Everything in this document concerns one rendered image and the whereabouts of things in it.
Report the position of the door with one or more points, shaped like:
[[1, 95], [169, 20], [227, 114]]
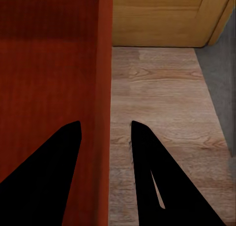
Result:
[[173, 23]]

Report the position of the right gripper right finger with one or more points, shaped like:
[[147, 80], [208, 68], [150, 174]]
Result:
[[184, 204]]

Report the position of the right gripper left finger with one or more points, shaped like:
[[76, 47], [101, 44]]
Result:
[[36, 193]]

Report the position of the storage box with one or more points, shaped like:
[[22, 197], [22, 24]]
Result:
[[55, 69]]

